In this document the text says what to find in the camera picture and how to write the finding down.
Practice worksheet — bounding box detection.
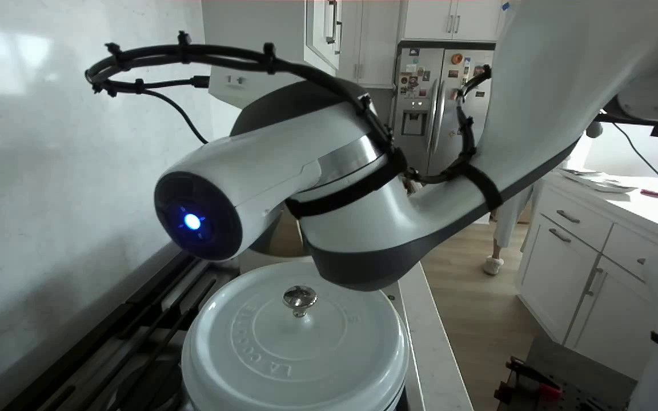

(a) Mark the steel refrigerator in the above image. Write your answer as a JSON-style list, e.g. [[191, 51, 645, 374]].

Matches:
[[392, 41, 498, 182]]

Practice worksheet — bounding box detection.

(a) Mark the white dutch oven lid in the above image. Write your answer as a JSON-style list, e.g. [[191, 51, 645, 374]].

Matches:
[[179, 259, 412, 411]]

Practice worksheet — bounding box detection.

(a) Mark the person in white pants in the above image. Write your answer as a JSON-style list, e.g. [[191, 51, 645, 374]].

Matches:
[[481, 190, 533, 279]]

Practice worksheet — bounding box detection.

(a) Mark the black gas cooktop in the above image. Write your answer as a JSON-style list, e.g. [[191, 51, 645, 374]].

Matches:
[[5, 250, 239, 411]]

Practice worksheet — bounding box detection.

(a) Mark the white island cabinet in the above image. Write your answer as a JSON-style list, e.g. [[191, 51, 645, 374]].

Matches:
[[517, 169, 658, 384]]

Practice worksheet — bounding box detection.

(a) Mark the white paper stack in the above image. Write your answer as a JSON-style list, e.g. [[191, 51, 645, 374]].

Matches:
[[561, 168, 637, 194]]

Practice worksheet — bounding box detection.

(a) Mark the black red clamp tool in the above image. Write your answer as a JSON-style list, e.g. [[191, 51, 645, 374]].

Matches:
[[493, 355, 613, 411]]

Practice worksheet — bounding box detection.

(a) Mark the gray floor mat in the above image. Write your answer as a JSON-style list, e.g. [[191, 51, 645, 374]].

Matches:
[[521, 334, 647, 411]]

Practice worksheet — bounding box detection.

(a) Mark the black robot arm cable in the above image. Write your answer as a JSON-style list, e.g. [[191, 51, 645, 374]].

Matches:
[[83, 31, 498, 208]]

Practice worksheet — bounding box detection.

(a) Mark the white wall cabinet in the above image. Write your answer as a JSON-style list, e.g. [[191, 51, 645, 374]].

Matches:
[[199, 0, 343, 111], [340, 0, 502, 43]]

